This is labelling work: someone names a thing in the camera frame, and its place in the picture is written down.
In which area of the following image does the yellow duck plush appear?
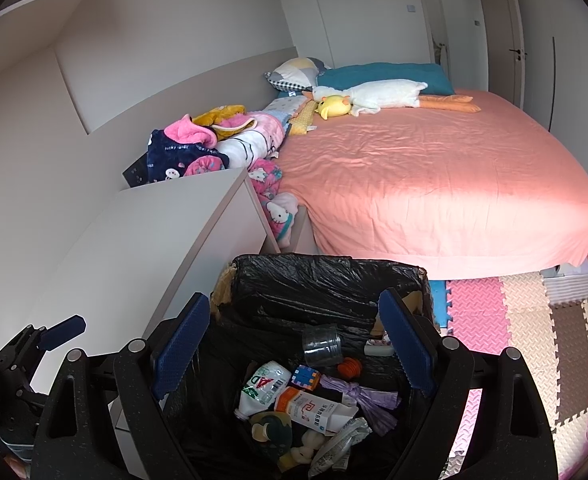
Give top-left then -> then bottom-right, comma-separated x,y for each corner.
315,95 -> 354,121

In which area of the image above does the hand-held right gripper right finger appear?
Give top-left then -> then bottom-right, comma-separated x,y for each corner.
378,287 -> 559,480

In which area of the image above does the black socket panel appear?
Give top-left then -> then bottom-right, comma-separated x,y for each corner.
122,152 -> 150,189

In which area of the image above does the orange ribbed plug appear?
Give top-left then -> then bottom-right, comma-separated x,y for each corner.
336,357 -> 364,380

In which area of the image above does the yellow spotted pillow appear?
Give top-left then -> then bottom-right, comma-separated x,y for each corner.
289,100 -> 320,136

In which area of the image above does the white striped blanket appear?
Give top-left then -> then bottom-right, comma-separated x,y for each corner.
216,112 -> 285,171

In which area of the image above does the foam puzzle floor mat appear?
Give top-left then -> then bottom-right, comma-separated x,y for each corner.
431,270 -> 588,480

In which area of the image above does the cardboard box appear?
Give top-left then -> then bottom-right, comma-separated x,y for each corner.
209,264 -> 431,322

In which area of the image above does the black-lined trash bin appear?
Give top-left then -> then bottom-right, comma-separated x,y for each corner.
164,254 -> 451,480

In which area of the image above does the orange white carton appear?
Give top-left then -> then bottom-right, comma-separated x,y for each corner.
274,386 -> 360,434

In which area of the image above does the bed with pink sheet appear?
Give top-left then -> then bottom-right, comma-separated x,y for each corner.
279,89 -> 588,281

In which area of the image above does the teal pillow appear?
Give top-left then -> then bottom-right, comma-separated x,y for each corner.
316,62 -> 456,97

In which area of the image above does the yellow fleece blanket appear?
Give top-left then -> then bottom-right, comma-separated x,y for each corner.
192,105 -> 248,142

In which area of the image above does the clear wrapper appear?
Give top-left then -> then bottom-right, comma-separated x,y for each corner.
308,417 -> 374,479

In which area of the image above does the white yogurt bottle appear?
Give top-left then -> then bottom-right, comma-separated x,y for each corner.
234,360 -> 293,420

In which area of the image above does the light printed pillow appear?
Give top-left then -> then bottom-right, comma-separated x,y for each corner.
264,95 -> 308,121

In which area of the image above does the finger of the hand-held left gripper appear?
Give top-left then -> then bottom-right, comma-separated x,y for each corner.
0,315 -> 88,372

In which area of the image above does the checkered pillow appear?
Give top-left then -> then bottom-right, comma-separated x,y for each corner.
265,57 -> 333,94

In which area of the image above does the purple plastic bag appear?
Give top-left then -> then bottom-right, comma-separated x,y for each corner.
320,374 -> 401,436

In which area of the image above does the pink fleece blanket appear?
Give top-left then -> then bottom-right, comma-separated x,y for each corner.
161,115 -> 220,150

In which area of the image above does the pink cat print blanket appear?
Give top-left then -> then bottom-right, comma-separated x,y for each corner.
246,157 -> 300,252

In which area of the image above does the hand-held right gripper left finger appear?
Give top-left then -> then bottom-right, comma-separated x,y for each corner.
30,292 -> 211,480

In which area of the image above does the white goose plush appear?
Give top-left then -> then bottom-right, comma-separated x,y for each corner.
301,80 -> 480,117

